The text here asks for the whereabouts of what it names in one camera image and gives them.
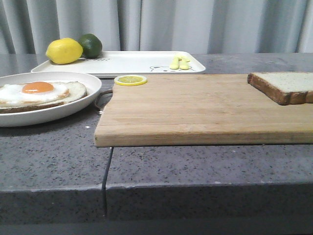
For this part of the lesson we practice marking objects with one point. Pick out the white round plate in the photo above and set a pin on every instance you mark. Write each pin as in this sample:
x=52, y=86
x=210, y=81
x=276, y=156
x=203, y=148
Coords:
x=92, y=83

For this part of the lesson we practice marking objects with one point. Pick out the white rectangular bear tray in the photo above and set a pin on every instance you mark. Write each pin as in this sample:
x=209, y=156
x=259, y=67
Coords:
x=115, y=63

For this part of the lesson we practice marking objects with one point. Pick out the yellow lemon slice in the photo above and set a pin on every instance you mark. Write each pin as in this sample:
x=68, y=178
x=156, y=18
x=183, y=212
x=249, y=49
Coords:
x=130, y=80

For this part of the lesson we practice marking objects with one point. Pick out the pale yellow plastic fork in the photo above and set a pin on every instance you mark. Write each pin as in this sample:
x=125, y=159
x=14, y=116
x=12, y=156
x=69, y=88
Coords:
x=175, y=62

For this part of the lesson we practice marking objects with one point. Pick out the wooden cutting board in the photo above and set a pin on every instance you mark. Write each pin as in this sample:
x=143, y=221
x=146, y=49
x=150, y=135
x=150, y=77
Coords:
x=199, y=109

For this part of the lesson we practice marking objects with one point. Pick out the green lime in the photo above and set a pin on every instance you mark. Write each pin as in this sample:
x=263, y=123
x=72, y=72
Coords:
x=92, y=46

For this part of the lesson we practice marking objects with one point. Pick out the whole yellow lemon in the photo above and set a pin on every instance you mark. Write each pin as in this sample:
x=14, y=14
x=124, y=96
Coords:
x=64, y=51

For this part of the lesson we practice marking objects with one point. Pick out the grey pleated curtain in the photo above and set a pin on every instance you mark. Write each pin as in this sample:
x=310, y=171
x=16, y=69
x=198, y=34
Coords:
x=195, y=26

